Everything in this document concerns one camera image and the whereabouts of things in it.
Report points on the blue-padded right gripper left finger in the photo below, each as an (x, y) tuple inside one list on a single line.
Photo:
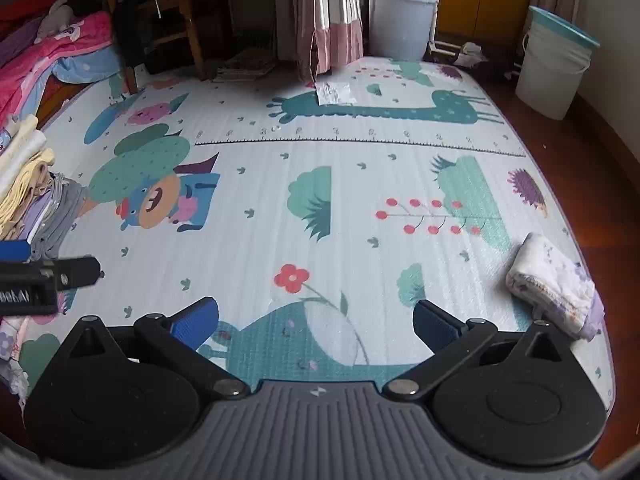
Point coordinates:
[(173, 342)]

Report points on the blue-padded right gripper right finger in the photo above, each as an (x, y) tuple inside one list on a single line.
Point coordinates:
[(455, 345)]

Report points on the stack of folded clothes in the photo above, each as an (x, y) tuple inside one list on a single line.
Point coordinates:
[(38, 206)]

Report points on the folded white purple floral cloth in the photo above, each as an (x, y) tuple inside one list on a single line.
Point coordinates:
[(556, 287)]

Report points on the cartoon animal play mat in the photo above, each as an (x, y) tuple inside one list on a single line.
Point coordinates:
[(315, 227)]

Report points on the pink cartoon blanket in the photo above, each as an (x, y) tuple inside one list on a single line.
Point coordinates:
[(19, 76)]

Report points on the crumpled white paper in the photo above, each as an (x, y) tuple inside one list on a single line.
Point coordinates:
[(331, 93)]

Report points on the white rag on floor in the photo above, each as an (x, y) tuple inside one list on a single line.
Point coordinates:
[(470, 55)]

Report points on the wooden chair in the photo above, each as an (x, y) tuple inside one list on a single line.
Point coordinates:
[(141, 26)]

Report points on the white bucket teal rim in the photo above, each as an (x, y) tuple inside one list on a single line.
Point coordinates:
[(556, 56)]

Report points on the striped pink curtain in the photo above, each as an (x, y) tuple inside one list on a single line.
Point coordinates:
[(319, 35)]

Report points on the white bucket with green plant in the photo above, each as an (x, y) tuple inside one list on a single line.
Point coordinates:
[(401, 29)]

